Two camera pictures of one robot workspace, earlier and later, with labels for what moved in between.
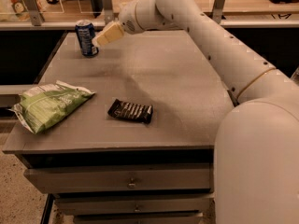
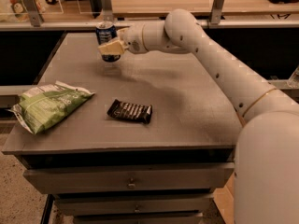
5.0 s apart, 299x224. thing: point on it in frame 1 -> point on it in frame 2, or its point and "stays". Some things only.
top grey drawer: x=122 y=178 stays
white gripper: x=127 y=19 -> x=135 y=37
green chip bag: x=43 y=105 stays
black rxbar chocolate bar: x=132 y=110 stays
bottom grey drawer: x=169 y=217 stays
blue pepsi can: x=86 y=33 -> x=106 y=32
